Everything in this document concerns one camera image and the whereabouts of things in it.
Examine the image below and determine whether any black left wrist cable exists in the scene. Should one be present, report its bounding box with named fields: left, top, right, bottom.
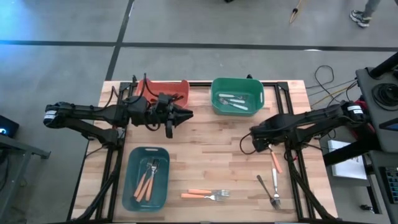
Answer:
left=107, top=73, right=162, bottom=105

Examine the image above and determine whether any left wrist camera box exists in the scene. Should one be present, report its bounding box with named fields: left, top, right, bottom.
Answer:
left=165, top=119, right=174, bottom=139

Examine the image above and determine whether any tablet screen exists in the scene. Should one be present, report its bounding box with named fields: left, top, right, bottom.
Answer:
left=379, top=120, right=398, bottom=132

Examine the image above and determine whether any green plastic bin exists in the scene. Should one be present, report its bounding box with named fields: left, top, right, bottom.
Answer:
left=210, top=77, right=266, bottom=118

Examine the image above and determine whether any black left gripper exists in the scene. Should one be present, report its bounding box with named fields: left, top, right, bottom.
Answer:
left=127, top=92, right=195, bottom=131

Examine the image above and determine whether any black metal fork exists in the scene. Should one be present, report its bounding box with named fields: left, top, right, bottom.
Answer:
left=256, top=174, right=282, bottom=210

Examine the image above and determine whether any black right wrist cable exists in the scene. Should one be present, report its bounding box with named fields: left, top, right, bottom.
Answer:
left=239, top=132, right=259, bottom=156

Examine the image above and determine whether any black box with blue light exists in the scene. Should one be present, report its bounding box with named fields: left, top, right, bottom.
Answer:
left=0, top=114, right=20, bottom=139

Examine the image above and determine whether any white box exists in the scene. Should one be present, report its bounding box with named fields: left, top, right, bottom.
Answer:
left=327, top=139, right=368, bottom=181

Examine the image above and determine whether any orange plastic bin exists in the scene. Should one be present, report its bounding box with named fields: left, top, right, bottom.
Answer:
left=135, top=78, right=190, bottom=108

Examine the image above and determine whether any yellow floor cable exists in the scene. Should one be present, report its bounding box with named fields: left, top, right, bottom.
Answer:
left=310, top=83, right=358, bottom=108

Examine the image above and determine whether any black pole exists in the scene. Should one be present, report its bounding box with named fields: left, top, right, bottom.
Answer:
left=369, top=51, right=398, bottom=79

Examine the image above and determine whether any coiled black cable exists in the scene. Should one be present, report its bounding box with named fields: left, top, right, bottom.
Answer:
left=371, top=82, right=398, bottom=112

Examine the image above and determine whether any black aluminium table frame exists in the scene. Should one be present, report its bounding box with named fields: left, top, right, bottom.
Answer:
left=67, top=80, right=338, bottom=223

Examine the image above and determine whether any orange-handled fork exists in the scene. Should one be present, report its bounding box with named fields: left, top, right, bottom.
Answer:
left=267, top=143, right=284, bottom=174
left=136, top=158, right=160, bottom=203
left=187, top=188, right=231, bottom=197
left=132, top=158, right=156, bottom=199
left=180, top=192, right=224, bottom=202
left=144, top=158, right=160, bottom=202

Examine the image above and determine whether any black floor cable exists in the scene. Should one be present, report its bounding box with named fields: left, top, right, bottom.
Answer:
left=313, top=64, right=358, bottom=105

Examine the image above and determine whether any dark teal plastic bin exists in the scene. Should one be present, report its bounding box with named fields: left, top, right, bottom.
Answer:
left=121, top=146, right=171, bottom=213

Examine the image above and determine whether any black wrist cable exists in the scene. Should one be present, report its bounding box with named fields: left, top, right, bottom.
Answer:
left=239, top=132, right=259, bottom=156
left=107, top=73, right=162, bottom=105

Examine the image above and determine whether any yellow cord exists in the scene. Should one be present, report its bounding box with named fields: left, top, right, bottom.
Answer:
left=289, top=0, right=307, bottom=25

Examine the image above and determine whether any grey metal stand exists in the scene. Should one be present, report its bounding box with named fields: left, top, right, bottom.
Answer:
left=0, top=133, right=52, bottom=224

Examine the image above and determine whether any person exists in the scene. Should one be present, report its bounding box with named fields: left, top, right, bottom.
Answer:
left=349, top=0, right=382, bottom=29

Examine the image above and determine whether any keypad with coloured buttons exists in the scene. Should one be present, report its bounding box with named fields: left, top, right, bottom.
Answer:
left=384, top=166, right=398, bottom=205

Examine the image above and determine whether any grey equipment cart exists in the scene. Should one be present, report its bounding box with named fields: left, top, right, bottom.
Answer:
left=355, top=67, right=398, bottom=154

